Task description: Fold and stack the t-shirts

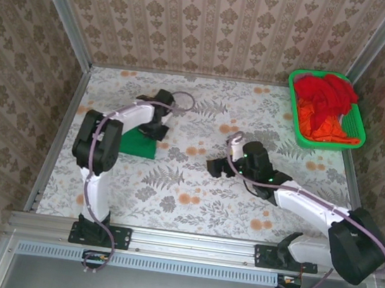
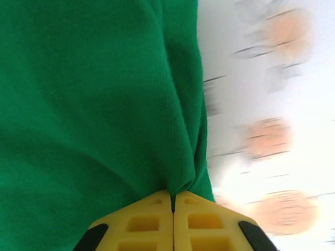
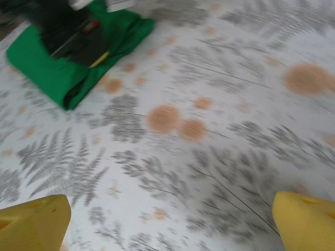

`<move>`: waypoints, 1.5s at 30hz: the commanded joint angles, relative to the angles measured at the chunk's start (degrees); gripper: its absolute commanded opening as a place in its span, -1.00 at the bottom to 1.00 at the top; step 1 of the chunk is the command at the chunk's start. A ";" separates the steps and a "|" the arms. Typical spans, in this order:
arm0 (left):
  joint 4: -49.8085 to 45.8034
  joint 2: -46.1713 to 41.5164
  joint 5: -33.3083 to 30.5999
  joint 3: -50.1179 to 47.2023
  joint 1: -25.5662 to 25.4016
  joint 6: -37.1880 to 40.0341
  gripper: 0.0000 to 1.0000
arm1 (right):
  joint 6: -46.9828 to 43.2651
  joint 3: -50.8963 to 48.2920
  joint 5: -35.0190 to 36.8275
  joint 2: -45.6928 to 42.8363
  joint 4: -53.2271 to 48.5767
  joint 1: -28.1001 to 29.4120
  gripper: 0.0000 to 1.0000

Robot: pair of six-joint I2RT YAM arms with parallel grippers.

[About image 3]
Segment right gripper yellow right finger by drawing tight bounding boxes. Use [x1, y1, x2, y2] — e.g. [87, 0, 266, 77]
[273, 191, 335, 251]

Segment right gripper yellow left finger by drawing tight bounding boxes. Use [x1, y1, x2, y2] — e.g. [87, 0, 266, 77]
[0, 193, 72, 251]

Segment green t-shirt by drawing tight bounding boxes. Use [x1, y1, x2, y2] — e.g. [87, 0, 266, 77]
[5, 0, 157, 111]

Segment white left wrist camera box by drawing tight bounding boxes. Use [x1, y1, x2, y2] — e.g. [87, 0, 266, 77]
[68, 0, 137, 13]

